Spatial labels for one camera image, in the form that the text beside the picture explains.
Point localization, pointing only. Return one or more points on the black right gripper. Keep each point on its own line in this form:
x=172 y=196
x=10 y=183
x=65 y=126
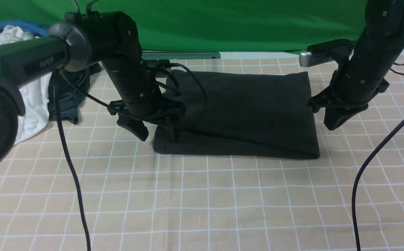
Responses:
x=347 y=95

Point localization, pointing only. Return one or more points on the blue shirt in pile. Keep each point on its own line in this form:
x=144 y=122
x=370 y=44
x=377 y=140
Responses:
x=37 y=29

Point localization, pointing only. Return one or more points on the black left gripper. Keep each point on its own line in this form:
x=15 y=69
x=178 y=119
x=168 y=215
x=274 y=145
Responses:
x=164 y=112

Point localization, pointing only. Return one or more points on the dark gray shirt in pile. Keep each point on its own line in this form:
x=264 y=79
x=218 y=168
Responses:
x=69 y=98

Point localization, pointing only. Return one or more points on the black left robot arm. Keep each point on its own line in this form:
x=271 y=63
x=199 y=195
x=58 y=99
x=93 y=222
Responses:
x=73 y=45

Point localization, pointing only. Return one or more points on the beige grid tablecloth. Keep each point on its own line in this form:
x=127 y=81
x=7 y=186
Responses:
x=136 y=200

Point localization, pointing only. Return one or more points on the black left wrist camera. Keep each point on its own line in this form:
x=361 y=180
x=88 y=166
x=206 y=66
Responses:
x=159 y=64

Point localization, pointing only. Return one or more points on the dark gray long-sleeve shirt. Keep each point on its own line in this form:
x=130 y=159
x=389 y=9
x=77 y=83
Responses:
x=243 y=115

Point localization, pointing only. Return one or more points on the white shirt in pile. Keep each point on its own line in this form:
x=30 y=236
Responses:
x=35 y=94

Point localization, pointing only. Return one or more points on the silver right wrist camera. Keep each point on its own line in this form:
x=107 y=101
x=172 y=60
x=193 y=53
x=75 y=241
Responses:
x=336 y=50

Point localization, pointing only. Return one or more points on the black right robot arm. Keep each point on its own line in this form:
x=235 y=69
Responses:
x=362 y=64

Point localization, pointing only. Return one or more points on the green backdrop cloth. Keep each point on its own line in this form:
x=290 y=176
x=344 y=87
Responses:
x=195 y=25

